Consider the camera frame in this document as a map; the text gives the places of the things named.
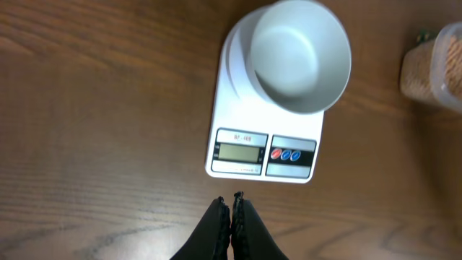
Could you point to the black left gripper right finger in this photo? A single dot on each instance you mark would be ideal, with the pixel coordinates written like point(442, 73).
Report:
point(250, 238)

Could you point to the white digital kitchen scale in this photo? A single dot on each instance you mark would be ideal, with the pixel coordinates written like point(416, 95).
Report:
point(251, 136)

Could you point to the clear plastic container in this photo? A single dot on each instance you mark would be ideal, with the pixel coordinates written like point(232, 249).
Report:
point(442, 40)

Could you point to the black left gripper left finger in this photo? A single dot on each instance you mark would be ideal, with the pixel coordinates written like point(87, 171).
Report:
point(211, 237)

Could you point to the white bowl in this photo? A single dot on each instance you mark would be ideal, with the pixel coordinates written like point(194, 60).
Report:
point(301, 55)

